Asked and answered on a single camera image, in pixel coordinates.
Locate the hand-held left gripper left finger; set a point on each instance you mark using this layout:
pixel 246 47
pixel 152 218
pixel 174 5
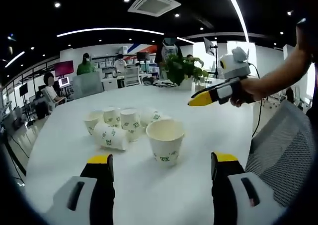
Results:
pixel 79 197

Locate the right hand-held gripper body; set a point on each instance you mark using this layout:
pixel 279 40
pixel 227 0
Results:
pixel 234 66

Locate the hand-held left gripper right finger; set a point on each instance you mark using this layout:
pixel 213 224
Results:
pixel 238 195

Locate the person's right hand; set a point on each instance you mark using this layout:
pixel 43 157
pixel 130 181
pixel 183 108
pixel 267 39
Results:
pixel 251 91

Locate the white planter pot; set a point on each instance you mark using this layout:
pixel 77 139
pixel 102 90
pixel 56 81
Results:
pixel 186 84

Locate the monitor on black tripod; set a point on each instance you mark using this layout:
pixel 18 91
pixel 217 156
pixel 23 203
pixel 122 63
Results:
pixel 208 46

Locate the long curved ceiling light strip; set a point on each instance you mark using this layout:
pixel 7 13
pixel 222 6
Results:
pixel 246 33

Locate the green leafy plant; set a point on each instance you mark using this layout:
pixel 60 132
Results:
pixel 179 69

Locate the white table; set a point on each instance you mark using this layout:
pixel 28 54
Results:
pixel 62 145

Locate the black headset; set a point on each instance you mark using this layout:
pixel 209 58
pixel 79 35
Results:
pixel 148 80

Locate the grey mesh office chair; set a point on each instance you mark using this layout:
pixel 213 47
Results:
pixel 283 145

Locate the white office chair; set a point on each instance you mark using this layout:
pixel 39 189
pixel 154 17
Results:
pixel 131 76

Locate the white cabinet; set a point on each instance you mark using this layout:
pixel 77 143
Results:
pixel 110 83

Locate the white armchair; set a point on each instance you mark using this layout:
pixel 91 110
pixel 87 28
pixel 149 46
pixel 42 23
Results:
pixel 48 102

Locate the ceiling air conditioner vent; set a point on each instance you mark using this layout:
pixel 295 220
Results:
pixel 154 4

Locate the shelf with storage boxes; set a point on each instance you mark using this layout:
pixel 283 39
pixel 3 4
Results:
pixel 104 63

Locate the grey chair back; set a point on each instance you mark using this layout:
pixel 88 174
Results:
pixel 87 87

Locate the arched ceiling light strip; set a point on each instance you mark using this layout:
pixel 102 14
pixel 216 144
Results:
pixel 111 28

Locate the small bright monitor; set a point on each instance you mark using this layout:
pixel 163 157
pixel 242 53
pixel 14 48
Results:
pixel 64 81

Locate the black monitor on stand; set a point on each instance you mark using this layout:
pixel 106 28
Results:
pixel 23 88

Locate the short ceiling light strip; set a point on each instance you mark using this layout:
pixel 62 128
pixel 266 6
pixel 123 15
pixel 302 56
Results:
pixel 15 59

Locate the pink wall screen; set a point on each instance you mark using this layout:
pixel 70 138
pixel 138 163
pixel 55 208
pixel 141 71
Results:
pixel 64 68

